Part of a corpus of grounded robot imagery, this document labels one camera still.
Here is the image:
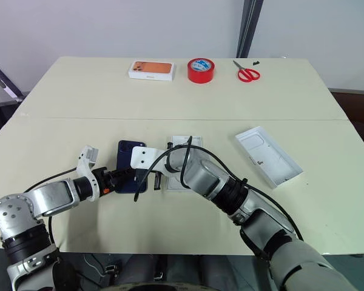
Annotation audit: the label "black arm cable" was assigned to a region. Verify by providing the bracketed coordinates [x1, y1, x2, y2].
[23, 168, 79, 245]
[163, 135, 304, 242]

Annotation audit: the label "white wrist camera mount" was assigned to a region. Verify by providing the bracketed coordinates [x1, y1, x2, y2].
[75, 145, 110, 203]
[130, 146, 171, 176]

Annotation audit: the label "dark blue smartphone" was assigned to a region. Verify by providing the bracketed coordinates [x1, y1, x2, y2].
[114, 139, 149, 194]

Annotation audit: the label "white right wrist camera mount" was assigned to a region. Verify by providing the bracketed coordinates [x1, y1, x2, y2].
[130, 146, 171, 176]

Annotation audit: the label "metal stand leg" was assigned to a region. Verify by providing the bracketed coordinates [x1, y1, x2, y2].
[0, 55, 25, 104]

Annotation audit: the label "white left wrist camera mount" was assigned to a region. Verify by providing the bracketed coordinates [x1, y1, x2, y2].
[75, 145, 110, 203]

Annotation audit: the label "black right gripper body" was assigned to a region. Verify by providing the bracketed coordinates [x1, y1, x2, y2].
[134, 168, 165, 182]

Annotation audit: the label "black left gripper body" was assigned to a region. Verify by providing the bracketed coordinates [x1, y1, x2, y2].
[93, 167, 116, 195]

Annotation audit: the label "orange printed phone box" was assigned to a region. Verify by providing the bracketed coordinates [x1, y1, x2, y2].
[127, 59, 178, 82]

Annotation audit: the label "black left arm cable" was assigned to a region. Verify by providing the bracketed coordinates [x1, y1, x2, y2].
[23, 168, 79, 245]

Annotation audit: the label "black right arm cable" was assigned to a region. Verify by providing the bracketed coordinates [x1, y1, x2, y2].
[163, 135, 304, 242]

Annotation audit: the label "dark vertical post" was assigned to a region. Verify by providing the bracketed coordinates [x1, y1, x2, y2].
[235, 0, 264, 59]

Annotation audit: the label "red tape roll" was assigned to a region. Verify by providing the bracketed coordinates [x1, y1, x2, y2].
[186, 58, 217, 84]

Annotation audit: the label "white phone box base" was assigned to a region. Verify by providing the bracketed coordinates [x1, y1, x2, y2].
[165, 134, 205, 192]

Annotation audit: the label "dark brown seat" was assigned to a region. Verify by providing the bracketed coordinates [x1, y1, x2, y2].
[328, 87, 364, 160]

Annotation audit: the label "white phone box lid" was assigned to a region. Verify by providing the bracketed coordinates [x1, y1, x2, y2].
[234, 125, 305, 190]

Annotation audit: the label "red handled scissors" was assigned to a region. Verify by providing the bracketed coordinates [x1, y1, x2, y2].
[232, 59, 262, 82]

